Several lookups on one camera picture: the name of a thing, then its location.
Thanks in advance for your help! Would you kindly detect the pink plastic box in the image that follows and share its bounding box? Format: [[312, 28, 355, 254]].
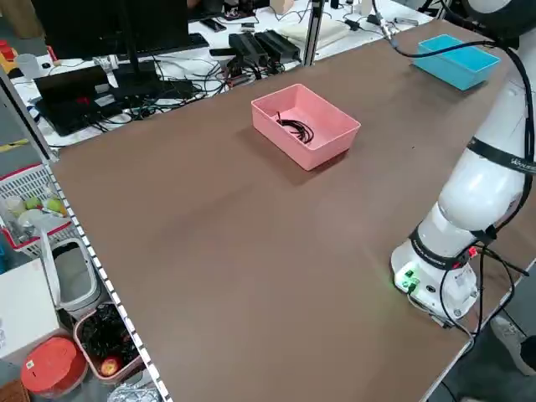
[[250, 83, 362, 172]]

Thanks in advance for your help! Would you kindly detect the blue plastic box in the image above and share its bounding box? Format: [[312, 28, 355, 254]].
[[412, 34, 502, 91]]

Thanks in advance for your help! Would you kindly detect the white cardboard box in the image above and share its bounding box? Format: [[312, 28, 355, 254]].
[[0, 257, 60, 361]]

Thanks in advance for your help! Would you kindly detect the black power adapter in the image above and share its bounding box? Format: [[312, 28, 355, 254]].
[[254, 29, 302, 62], [228, 31, 269, 64]]

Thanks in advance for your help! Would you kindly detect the white flat pad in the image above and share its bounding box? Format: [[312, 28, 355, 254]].
[[278, 17, 352, 44]]

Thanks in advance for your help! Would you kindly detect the smartphone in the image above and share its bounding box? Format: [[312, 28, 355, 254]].
[[199, 18, 228, 34]]

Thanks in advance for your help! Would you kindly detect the pink waste bin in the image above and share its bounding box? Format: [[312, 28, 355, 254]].
[[73, 301, 147, 382]]

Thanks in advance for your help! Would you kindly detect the black laptop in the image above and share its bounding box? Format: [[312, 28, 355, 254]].
[[32, 64, 123, 137]]

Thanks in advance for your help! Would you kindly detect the red apple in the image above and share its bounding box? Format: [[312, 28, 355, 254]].
[[99, 356, 120, 377]]

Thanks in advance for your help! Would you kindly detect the white plastic basket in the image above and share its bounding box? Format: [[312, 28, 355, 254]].
[[0, 162, 85, 257]]

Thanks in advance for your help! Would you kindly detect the black computer monitor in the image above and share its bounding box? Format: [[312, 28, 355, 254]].
[[31, 0, 190, 100]]

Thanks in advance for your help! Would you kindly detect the red lidded container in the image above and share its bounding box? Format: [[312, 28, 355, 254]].
[[20, 336, 89, 399]]

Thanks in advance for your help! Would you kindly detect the white plastic cup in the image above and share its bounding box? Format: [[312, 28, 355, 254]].
[[16, 54, 39, 80]]

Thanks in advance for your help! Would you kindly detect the person's shoe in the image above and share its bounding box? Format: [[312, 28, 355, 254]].
[[489, 316, 536, 377]]

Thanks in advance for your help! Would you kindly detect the bundle of black cables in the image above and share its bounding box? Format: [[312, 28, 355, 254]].
[[83, 54, 286, 126]]

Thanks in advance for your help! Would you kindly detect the aluminium frame post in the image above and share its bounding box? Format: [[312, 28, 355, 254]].
[[303, 0, 326, 67]]

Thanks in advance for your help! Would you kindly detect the white bucket with handle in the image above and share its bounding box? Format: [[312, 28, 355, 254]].
[[38, 219, 104, 320]]

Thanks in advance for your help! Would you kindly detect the black arm base cable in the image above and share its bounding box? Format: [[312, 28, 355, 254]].
[[435, 245, 529, 336]]

